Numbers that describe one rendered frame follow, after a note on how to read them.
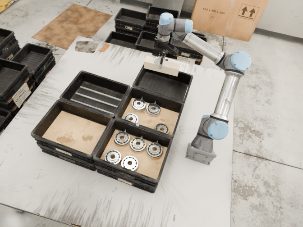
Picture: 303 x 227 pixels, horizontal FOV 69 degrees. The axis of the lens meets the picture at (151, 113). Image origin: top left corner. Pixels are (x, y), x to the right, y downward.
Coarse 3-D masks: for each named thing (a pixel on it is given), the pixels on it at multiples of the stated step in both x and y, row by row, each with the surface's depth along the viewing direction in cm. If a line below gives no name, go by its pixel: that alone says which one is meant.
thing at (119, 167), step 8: (112, 120) 141; (120, 120) 141; (144, 128) 140; (104, 136) 134; (168, 136) 138; (96, 152) 127; (168, 152) 131; (96, 160) 125; (104, 160) 125; (120, 168) 123; (136, 176) 124; (160, 176) 122
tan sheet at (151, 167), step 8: (112, 136) 145; (112, 144) 142; (104, 152) 138; (120, 152) 139; (128, 152) 140; (144, 152) 141; (144, 160) 138; (152, 160) 138; (160, 160) 139; (144, 168) 135; (152, 168) 135; (160, 168) 136; (152, 176) 132
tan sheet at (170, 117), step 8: (128, 112) 158; (136, 112) 159; (144, 112) 159; (160, 112) 161; (168, 112) 161; (144, 120) 155; (152, 120) 156; (160, 120) 157; (168, 120) 157; (176, 120) 158; (152, 128) 152
